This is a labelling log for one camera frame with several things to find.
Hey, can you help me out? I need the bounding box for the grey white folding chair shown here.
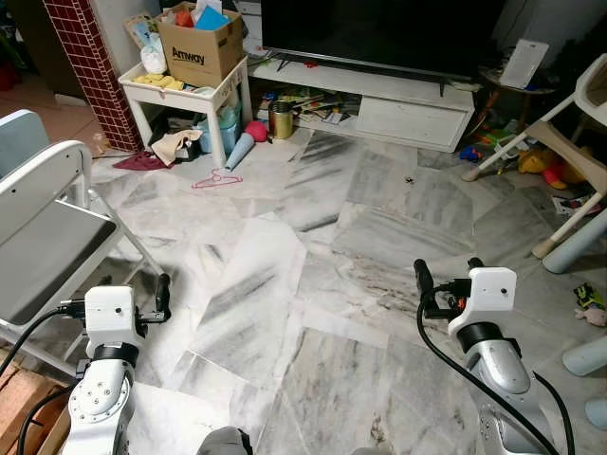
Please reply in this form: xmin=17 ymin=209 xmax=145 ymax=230
xmin=0 ymin=109 xmax=170 ymax=373

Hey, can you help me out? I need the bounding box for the small green pink toy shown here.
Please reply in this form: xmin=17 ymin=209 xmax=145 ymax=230
xmin=573 ymin=282 xmax=607 ymax=329

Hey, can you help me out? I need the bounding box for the light blue padded leg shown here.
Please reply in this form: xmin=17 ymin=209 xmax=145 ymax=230
xmin=561 ymin=336 xmax=607 ymax=377
xmin=544 ymin=210 xmax=607 ymax=277
xmin=584 ymin=397 xmax=607 ymax=429

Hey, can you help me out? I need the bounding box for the yellow plush toy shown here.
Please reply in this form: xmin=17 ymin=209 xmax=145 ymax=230
xmin=517 ymin=146 xmax=591 ymax=191

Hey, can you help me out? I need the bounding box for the maroon cloth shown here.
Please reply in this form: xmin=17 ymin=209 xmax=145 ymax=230
xmin=111 ymin=151 xmax=173 ymax=173

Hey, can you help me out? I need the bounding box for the pink clothes hanger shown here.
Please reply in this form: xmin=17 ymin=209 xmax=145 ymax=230
xmin=191 ymin=168 xmax=245 ymax=190

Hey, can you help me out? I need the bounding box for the beige white high chair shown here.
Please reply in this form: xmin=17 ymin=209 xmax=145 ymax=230
xmin=461 ymin=51 xmax=607 ymax=263

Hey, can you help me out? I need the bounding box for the orange wooden pallet stand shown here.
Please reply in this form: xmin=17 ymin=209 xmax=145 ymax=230
xmin=0 ymin=364 xmax=75 ymax=455

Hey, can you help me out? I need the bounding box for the beige cloth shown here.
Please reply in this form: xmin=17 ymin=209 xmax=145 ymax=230
xmin=151 ymin=129 xmax=203 ymax=169

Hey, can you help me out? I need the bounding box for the light blue cone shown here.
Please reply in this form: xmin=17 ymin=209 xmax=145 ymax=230
xmin=223 ymin=132 xmax=258 ymax=173

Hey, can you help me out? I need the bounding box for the white television stand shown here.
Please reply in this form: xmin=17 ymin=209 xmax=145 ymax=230
xmin=248 ymin=55 xmax=477 ymax=155

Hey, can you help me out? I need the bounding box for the red ball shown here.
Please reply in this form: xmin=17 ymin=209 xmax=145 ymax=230
xmin=245 ymin=119 xmax=269 ymax=144

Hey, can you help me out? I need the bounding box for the small white side table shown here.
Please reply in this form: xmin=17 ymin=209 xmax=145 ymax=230
xmin=119 ymin=55 xmax=253 ymax=169

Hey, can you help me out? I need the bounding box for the white flat panel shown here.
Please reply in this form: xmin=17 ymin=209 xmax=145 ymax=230
xmin=499 ymin=39 xmax=550 ymax=90

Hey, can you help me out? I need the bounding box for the gold tin can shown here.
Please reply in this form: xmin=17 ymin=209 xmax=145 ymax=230
xmin=268 ymin=99 xmax=296 ymax=141

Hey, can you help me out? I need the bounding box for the red tiled pillar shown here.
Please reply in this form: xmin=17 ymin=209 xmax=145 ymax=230
xmin=42 ymin=0 xmax=145 ymax=155

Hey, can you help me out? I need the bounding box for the brown Amway cardboard box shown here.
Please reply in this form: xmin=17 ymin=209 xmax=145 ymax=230
xmin=156 ymin=4 xmax=246 ymax=89

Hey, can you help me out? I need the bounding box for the black flat television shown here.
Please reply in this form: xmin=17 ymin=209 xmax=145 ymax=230
xmin=260 ymin=0 xmax=506 ymax=83

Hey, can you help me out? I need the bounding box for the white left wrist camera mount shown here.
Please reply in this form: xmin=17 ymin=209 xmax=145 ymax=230
xmin=83 ymin=285 xmax=146 ymax=348

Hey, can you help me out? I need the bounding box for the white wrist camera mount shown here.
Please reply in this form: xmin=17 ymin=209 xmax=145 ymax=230
xmin=83 ymin=285 xmax=146 ymax=348
xmin=448 ymin=267 xmax=519 ymax=339

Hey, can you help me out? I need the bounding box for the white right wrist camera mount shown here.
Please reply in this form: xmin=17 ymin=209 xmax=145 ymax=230
xmin=448 ymin=267 xmax=519 ymax=339

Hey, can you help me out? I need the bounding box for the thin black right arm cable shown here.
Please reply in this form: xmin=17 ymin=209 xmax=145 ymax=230
xmin=529 ymin=370 xmax=577 ymax=455

